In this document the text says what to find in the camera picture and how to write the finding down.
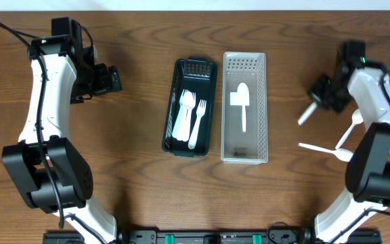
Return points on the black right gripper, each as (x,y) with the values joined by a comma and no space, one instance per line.
(317,90)

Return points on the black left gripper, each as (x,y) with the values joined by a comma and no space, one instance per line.
(114,78)

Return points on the white plastic spoon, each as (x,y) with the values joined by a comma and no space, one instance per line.
(307,113)
(189,100)
(356,119)
(243,88)

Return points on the white plastic spoon lowest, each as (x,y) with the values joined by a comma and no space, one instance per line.
(340,153)

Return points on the white plastic fork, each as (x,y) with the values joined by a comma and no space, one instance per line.
(185,134)

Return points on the pale green plastic fork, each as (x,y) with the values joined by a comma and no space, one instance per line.
(179,115)

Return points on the white plastic fork angled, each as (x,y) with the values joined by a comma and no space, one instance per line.
(199,114)

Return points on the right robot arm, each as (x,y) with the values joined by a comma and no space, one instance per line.
(367,177)

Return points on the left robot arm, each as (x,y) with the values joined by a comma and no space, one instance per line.
(48,171)

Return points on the clear plastic basket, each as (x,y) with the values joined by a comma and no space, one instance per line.
(250,147)

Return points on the white label in clear basket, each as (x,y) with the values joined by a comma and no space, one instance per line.
(234,99)

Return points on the black plastic basket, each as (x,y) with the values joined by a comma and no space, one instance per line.
(199,76)

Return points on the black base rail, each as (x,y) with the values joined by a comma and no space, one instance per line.
(281,236)

